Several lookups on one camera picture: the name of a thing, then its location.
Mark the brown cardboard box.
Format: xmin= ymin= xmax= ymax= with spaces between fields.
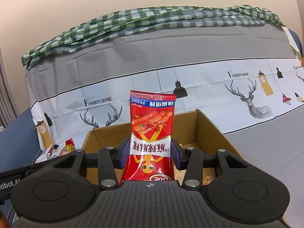
xmin=81 ymin=109 xmax=245 ymax=187

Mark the clear round biscuit packet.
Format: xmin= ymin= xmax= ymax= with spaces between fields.
xmin=59 ymin=138 xmax=77 ymax=157

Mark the grey curtain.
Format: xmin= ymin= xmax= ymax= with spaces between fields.
xmin=0 ymin=50 xmax=21 ymax=126

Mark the blue sofa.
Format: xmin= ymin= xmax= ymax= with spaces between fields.
xmin=0 ymin=27 xmax=304 ymax=171

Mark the red spicy snack packet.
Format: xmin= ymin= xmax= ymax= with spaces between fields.
xmin=119 ymin=90 xmax=177 ymax=187

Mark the green checked cloth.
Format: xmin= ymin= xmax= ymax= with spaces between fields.
xmin=21 ymin=4 xmax=285 ymax=68

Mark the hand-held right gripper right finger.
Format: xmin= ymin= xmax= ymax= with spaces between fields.
xmin=171 ymin=139 xmax=258 ymax=188

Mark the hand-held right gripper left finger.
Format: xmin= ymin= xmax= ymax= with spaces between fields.
xmin=49 ymin=138 xmax=131 ymax=190

